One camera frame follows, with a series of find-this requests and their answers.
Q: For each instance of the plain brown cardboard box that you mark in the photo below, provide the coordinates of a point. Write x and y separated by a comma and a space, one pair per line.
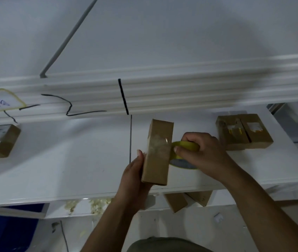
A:
158, 152

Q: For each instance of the person's left hand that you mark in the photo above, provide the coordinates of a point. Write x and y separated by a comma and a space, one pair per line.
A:
130, 181

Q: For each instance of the small white scrap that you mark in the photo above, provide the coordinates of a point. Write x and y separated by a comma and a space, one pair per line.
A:
218, 217

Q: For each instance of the blue bin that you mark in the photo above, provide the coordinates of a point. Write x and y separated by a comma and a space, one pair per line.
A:
7, 230

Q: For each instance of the grey metal frame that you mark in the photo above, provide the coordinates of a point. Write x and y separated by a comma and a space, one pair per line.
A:
293, 120

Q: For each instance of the yellow tape roll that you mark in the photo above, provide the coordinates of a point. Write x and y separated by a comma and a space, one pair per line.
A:
187, 145

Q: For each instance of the person's left thumb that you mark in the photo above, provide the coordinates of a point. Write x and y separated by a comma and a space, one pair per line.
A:
140, 160

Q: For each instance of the grey conduit pipe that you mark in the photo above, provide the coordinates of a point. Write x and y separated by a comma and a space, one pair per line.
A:
69, 38

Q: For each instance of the cardboard box with torn window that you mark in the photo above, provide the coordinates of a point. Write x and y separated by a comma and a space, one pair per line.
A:
230, 133
258, 132

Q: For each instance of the person's right hand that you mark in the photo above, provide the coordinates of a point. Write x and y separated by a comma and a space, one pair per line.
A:
209, 157

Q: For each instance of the cardboard box with white label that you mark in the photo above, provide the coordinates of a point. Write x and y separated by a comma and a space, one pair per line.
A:
0, 141

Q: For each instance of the person's right forearm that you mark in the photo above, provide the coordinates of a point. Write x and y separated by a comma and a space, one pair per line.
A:
264, 215

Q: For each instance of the white label with yellow edge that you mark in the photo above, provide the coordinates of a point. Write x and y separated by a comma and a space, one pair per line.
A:
0, 100

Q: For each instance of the stack of white panels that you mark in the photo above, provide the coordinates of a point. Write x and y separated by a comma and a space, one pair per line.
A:
191, 83

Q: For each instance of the small brown cardboard box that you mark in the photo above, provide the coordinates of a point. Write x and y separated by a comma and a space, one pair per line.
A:
175, 202
201, 198

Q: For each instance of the person's left forearm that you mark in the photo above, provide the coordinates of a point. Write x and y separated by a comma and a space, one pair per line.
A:
109, 228

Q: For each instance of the person's right thumb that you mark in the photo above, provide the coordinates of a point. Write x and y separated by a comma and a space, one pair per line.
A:
181, 153

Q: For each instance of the person's olive shirt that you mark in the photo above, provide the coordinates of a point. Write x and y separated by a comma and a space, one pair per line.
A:
167, 245

